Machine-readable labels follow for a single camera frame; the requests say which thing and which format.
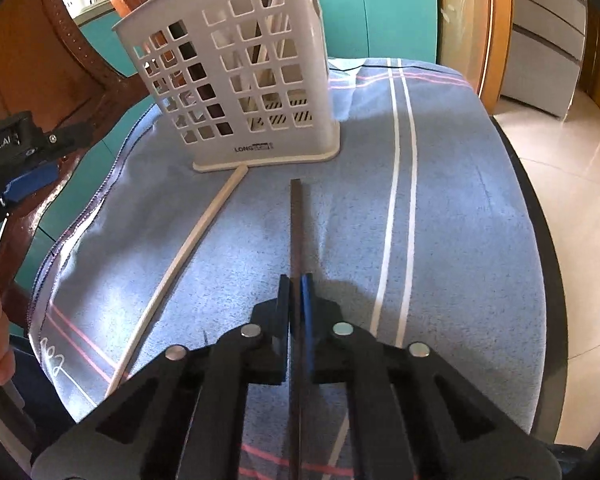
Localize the white plastic utensil basket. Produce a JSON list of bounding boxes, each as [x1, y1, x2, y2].
[[112, 0, 342, 173]]

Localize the wooden glass cabinet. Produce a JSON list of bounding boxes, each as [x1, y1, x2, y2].
[[437, 0, 515, 113]]

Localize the beige chopstick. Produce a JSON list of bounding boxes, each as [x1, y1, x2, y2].
[[104, 165, 248, 400], [240, 0, 288, 111]]

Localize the carved wooden chair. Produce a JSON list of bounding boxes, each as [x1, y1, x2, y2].
[[0, 0, 153, 326]]

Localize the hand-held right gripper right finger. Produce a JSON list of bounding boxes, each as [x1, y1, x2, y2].
[[300, 272, 563, 480]]

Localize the black round table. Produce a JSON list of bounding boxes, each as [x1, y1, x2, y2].
[[490, 115, 572, 453]]

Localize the dark brown chopstick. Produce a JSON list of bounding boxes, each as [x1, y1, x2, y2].
[[288, 178, 305, 480]]

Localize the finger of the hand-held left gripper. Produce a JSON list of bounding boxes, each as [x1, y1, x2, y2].
[[0, 164, 61, 206], [39, 121, 95, 162]]

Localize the teal cabinet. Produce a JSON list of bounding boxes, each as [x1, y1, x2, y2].
[[310, 0, 441, 66]]

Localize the person's dark blue pants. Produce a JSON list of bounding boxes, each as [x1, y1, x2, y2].
[[7, 347, 81, 461]]

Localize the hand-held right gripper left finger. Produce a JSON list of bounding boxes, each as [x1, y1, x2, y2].
[[30, 274, 293, 480]]

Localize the blue striped towel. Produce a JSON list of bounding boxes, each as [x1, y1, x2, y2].
[[27, 56, 548, 480]]

